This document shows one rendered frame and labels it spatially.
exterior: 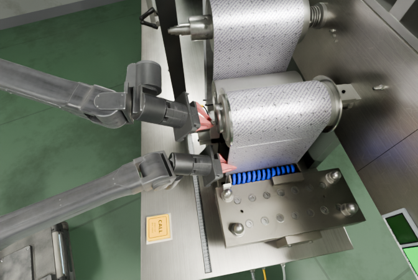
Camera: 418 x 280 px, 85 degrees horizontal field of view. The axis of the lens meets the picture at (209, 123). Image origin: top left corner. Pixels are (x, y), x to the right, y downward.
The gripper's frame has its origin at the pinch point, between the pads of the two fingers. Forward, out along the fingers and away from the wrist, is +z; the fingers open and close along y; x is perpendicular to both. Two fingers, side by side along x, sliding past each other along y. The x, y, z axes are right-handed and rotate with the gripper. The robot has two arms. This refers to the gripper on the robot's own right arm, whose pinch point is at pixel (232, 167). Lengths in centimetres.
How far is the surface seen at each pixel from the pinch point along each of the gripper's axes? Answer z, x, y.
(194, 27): -19.0, 21.5, -28.7
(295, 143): 8.9, 16.8, 0.3
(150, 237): -17.5, -26.4, 12.6
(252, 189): 6.5, -1.3, 6.3
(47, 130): -67, -160, -104
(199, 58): 8, -16, -70
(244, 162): 1.5, 3.8, 0.2
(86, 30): -55, -154, -252
